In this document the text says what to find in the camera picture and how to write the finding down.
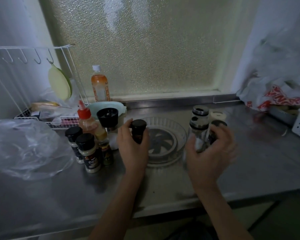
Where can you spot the person's left hand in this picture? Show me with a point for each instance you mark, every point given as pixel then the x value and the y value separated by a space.
pixel 133 154

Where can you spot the person's right hand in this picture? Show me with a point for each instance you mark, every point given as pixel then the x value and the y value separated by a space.
pixel 208 164

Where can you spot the person's right thumb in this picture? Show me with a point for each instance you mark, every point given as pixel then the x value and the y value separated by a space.
pixel 191 147

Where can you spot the person's left thumb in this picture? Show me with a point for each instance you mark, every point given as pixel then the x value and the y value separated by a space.
pixel 146 139

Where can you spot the dark spice jar black cap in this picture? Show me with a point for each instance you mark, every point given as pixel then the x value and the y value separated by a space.
pixel 138 127

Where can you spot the glass jar steel lid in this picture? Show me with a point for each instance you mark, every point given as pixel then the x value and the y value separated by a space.
pixel 198 127
pixel 200 111

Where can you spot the person's right forearm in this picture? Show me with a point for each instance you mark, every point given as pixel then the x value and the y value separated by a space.
pixel 222 214

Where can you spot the person's left forearm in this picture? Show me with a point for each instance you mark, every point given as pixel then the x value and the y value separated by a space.
pixel 120 207

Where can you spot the clear round turntable dish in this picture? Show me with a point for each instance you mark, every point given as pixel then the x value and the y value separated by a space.
pixel 165 144

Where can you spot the dark jar black lid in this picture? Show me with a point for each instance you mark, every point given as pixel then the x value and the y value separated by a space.
pixel 216 122

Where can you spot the light blue bowl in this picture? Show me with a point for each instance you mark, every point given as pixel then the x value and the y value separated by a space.
pixel 120 108

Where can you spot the small dark seasoning bottle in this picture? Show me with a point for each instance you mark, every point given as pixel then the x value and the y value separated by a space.
pixel 107 154

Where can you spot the jar with white lid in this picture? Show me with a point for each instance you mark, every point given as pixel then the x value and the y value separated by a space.
pixel 218 114

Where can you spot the grinder with black top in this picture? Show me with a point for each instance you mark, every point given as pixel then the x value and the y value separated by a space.
pixel 107 117

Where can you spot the white spice jar black cap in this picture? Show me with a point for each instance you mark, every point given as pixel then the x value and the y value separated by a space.
pixel 90 154
pixel 73 137

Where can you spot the sauce bottle red cap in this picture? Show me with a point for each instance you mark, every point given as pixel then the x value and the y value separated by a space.
pixel 88 122

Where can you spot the orange drink bottle white cap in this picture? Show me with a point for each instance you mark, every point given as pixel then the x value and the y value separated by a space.
pixel 100 86

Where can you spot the frosted glass window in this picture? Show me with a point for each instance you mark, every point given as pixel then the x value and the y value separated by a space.
pixel 150 44

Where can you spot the white shopping bag red print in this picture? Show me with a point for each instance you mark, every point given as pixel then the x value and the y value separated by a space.
pixel 277 94

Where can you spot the pale green round lid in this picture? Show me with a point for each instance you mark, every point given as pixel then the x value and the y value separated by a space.
pixel 58 83

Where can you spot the clear plastic bag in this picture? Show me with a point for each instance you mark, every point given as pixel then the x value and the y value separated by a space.
pixel 27 147

